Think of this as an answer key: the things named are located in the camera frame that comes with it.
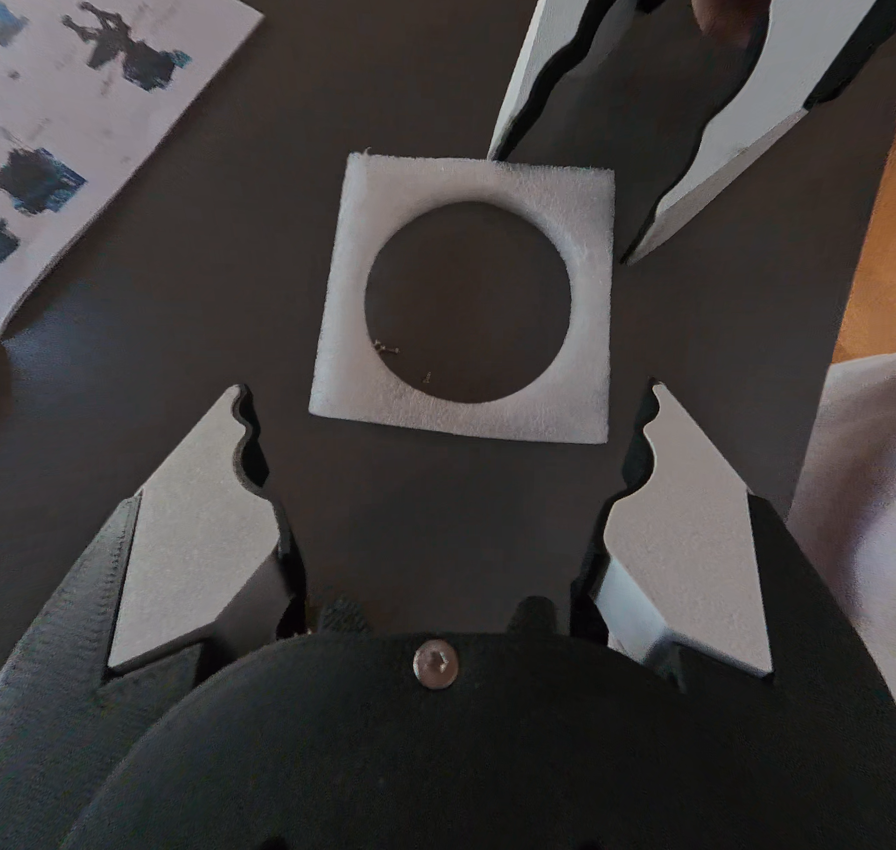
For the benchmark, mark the white foam square with hole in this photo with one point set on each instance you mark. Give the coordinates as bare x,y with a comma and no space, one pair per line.
350,374

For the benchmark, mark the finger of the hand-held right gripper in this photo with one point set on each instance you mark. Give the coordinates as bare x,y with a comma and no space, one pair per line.
742,143
546,38

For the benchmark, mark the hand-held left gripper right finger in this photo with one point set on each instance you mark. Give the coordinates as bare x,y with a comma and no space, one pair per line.
693,549

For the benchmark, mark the person's right hand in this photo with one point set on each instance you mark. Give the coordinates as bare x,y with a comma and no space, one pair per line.
721,3

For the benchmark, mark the printed instruction booklet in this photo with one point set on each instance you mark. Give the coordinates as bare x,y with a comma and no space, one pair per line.
70,115

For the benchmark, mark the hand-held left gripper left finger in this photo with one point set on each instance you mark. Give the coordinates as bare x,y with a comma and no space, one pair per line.
196,535

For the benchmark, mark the dark grey desk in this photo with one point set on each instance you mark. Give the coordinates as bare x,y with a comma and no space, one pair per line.
210,269

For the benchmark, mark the person's white shirt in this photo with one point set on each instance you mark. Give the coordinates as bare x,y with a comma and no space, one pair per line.
854,479

